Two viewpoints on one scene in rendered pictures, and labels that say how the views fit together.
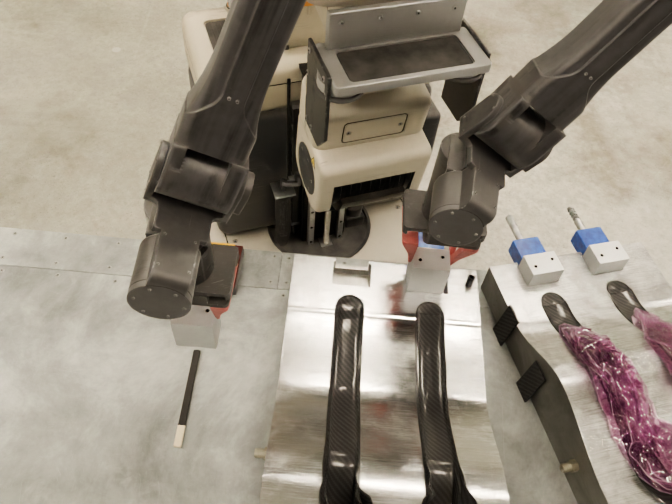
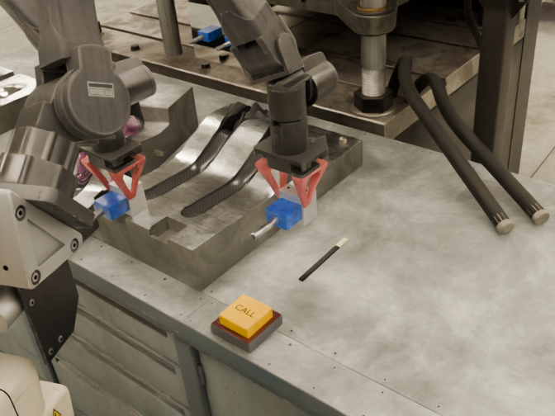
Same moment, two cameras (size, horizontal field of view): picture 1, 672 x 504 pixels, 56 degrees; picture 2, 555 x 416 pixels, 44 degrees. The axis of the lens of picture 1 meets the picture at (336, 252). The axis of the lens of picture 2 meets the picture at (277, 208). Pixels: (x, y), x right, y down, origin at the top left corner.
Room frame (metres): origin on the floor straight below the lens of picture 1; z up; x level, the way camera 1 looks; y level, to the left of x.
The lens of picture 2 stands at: (1.10, 0.78, 1.55)
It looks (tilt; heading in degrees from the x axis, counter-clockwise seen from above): 34 degrees down; 223
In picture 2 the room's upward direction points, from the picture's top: 6 degrees counter-clockwise
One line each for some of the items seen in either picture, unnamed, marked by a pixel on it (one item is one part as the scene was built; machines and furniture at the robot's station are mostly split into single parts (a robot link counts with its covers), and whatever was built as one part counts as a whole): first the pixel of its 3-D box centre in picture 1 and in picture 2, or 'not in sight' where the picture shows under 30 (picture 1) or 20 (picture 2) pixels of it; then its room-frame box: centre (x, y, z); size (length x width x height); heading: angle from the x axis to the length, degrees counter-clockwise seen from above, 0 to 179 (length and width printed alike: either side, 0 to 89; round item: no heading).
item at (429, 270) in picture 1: (427, 243); (106, 208); (0.56, -0.13, 0.92); 0.13 x 0.05 x 0.05; 1
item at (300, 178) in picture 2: not in sight; (298, 178); (0.40, 0.17, 0.99); 0.07 x 0.07 x 0.09; 1
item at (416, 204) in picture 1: (448, 201); (106, 134); (0.53, -0.13, 1.04); 0.10 x 0.07 x 0.07; 91
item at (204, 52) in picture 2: not in sight; (277, 11); (-0.50, -0.64, 0.87); 0.50 x 0.27 x 0.17; 1
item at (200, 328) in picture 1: (204, 291); (280, 216); (0.43, 0.16, 0.93); 0.13 x 0.05 x 0.05; 1
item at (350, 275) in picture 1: (350, 279); (169, 236); (0.52, -0.03, 0.87); 0.05 x 0.05 x 0.04; 1
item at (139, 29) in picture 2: not in sight; (283, 35); (-0.58, -0.69, 0.76); 1.30 x 0.84 x 0.07; 91
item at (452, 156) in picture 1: (460, 168); not in sight; (0.52, -0.13, 1.10); 0.07 x 0.06 x 0.07; 174
